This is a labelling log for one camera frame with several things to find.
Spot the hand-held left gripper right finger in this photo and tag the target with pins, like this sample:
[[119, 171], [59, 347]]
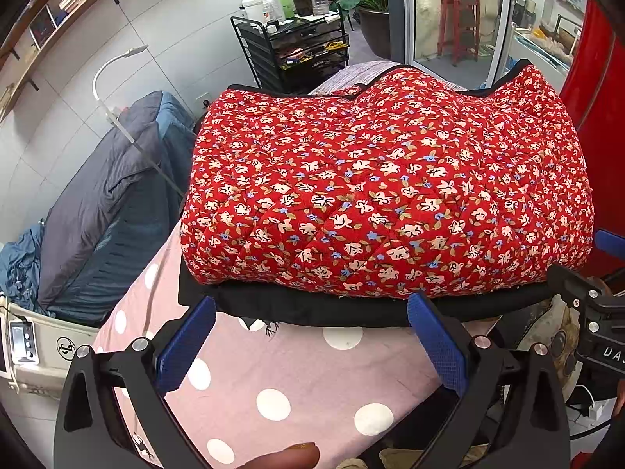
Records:
[[437, 339]]

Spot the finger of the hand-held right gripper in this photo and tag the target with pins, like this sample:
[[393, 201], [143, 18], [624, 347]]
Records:
[[610, 242], [586, 298]]

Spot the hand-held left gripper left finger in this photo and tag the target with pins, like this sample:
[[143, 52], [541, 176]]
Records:
[[188, 342]]

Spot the red floral quilted jacket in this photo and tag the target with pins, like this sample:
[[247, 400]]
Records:
[[385, 190]]

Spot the dog print cushion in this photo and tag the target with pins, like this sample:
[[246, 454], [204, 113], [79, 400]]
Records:
[[556, 347]]

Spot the pink polka dot bed sheet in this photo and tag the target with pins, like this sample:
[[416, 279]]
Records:
[[273, 366]]

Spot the black folded garment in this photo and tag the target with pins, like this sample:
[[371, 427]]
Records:
[[312, 308]]

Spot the white machine with round logo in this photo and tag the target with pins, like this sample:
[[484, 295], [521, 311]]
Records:
[[44, 347]]

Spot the grey blue massage mattress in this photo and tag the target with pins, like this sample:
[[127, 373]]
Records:
[[112, 215]]

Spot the red cabinet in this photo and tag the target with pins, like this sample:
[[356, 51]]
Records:
[[593, 83]]

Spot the blue crumpled cloth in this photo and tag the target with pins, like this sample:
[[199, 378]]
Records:
[[22, 268]]

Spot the glass door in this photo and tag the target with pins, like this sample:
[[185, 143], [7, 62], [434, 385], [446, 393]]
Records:
[[459, 10]]

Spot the grey woven cloth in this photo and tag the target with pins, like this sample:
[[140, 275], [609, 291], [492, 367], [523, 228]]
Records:
[[351, 75]]

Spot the white gooseneck lamp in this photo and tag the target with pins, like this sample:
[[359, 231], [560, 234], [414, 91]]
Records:
[[110, 73]]

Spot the red step stool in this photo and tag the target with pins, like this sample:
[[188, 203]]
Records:
[[459, 5]]

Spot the black metal trolley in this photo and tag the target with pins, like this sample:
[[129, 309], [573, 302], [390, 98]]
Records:
[[302, 53]]

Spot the potted green plant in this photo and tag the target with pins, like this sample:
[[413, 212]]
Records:
[[368, 5]]

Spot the wooden wall shelf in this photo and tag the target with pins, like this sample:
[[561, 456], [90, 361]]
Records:
[[58, 29]]

